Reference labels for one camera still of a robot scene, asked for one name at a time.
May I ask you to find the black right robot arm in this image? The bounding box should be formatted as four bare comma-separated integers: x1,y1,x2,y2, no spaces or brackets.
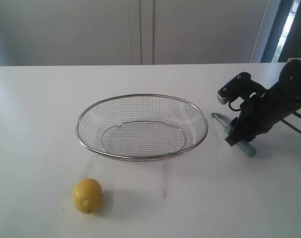
218,59,301,146

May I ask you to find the metal wire mesh basket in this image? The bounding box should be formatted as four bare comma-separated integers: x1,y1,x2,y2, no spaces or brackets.
75,94,208,162

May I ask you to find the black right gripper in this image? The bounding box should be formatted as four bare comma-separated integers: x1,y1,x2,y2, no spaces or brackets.
225,92,287,146

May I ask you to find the yellow lemon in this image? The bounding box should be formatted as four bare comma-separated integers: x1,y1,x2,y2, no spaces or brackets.
72,178,103,214

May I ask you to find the teal handled vegetable peeler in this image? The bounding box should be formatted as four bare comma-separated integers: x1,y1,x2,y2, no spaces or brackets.
210,113,256,157

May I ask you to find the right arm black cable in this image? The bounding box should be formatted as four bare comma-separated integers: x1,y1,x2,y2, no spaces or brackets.
228,98,301,137

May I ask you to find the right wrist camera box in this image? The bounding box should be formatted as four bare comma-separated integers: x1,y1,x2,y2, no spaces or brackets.
217,72,266,105

